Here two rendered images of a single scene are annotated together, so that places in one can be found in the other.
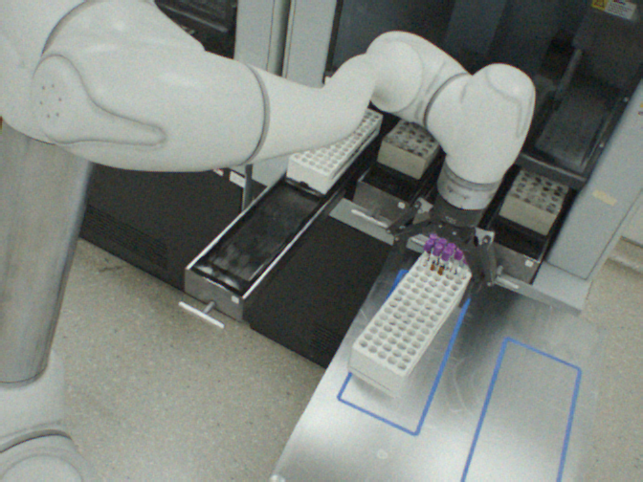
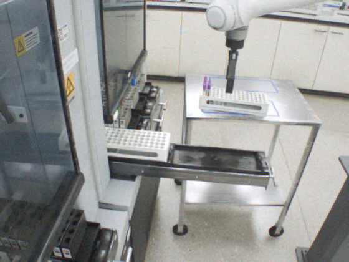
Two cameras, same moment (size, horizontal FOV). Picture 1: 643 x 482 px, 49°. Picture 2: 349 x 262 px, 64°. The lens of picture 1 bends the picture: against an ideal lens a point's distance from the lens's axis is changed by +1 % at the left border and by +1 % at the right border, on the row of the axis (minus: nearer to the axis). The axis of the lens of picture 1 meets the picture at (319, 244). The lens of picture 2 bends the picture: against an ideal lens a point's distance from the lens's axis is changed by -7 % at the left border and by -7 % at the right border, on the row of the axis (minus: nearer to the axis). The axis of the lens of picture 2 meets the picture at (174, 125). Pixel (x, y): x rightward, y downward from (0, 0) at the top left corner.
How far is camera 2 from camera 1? 1.68 m
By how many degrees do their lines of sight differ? 78
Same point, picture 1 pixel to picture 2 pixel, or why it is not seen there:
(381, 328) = (253, 100)
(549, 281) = not seen: hidden behind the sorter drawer
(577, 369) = (210, 77)
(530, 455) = (252, 83)
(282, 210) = (194, 158)
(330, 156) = (147, 138)
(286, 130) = not seen: outside the picture
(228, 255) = (245, 166)
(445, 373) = not seen: hidden behind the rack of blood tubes
